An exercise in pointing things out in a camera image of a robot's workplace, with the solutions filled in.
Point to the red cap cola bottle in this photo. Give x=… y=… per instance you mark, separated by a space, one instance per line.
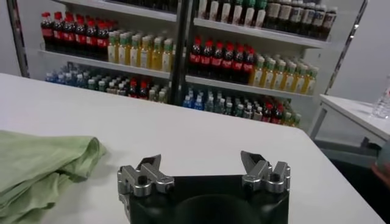
x=239 y=64
x=278 y=115
x=58 y=35
x=218 y=61
x=267 y=113
x=133 y=89
x=196 y=58
x=47 y=33
x=69 y=36
x=143 y=91
x=207 y=59
x=102 y=41
x=250 y=66
x=80 y=38
x=228 y=62
x=91 y=39

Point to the white cap navy label bottle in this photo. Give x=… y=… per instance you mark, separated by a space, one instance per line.
x=330 y=22
x=307 y=19
x=295 y=18
x=318 y=21

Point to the white metal drinks shelf rack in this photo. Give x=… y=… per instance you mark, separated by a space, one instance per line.
x=259 y=34

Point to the beverage display fridge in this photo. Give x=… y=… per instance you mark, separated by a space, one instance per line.
x=91 y=64

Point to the blue water bottle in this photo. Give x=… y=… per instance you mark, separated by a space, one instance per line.
x=48 y=77
x=58 y=79
x=188 y=102
x=198 y=103

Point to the white cap beige label bottle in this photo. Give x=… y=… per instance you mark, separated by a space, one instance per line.
x=273 y=15
x=285 y=16

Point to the person's bare hand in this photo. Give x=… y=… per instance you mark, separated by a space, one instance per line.
x=383 y=174

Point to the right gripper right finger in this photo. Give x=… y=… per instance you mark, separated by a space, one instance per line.
x=265 y=178

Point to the clear greenish water bottle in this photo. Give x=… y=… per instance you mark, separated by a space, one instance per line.
x=209 y=105
x=80 y=81
x=69 y=79
x=219 y=106

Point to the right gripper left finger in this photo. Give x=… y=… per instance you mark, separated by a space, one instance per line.
x=146 y=179

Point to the green cap yellow juice bottle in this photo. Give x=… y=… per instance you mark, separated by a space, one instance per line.
x=112 y=48
x=157 y=54
x=259 y=73
x=301 y=81
x=134 y=51
x=290 y=79
x=311 y=82
x=280 y=77
x=167 y=56
x=123 y=50
x=145 y=53
x=269 y=75

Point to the green cap dark tea bottle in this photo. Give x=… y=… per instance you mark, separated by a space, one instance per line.
x=202 y=7
x=237 y=12
x=214 y=9
x=260 y=15
x=249 y=13
x=225 y=10

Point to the light green shirt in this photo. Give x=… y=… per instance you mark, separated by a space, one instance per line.
x=36 y=170

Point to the dark metal frame pole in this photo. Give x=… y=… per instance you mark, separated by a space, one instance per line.
x=346 y=45
x=18 y=38

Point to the white cap yellow tea bottle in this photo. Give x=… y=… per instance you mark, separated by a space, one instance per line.
x=162 y=97
x=287 y=119
x=153 y=95

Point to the white side table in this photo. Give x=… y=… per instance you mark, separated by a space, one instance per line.
x=350 y=109

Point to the person's black clothing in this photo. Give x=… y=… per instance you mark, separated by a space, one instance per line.
x=365 y=198

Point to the white cap dark drink bottle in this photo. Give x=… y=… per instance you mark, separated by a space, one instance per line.
x=122 y=90
x=228 y=109
x=101 y=86
x=111 y=88
x=258 y=114
x=248 y=112
x=91 y=84
x=238 y=110

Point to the clear water bottle red label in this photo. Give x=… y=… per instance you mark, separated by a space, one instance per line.
x=383 y=103

